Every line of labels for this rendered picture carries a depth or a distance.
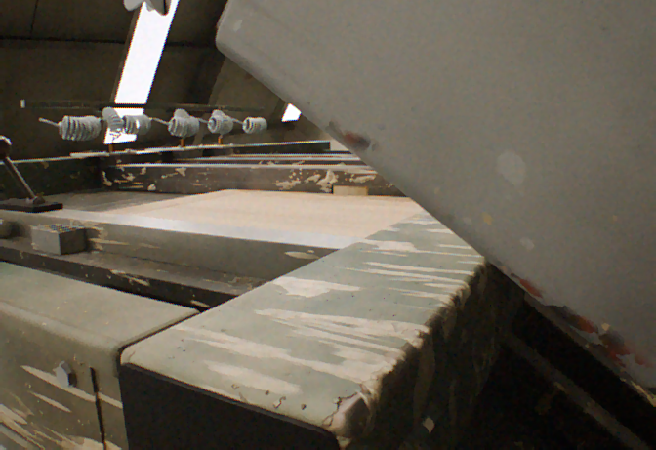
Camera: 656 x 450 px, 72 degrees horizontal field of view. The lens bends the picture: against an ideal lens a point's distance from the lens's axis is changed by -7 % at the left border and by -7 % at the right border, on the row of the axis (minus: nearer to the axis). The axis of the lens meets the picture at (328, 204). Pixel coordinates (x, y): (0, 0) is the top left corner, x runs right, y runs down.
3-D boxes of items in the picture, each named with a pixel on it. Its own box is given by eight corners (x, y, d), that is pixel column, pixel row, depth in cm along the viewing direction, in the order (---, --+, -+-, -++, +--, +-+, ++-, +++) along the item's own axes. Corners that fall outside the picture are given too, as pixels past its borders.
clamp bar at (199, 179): (472, 210, 85) (473, 72, 82) (73, 188, 143) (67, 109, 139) (484, 202, 94) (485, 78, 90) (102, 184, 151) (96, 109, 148)
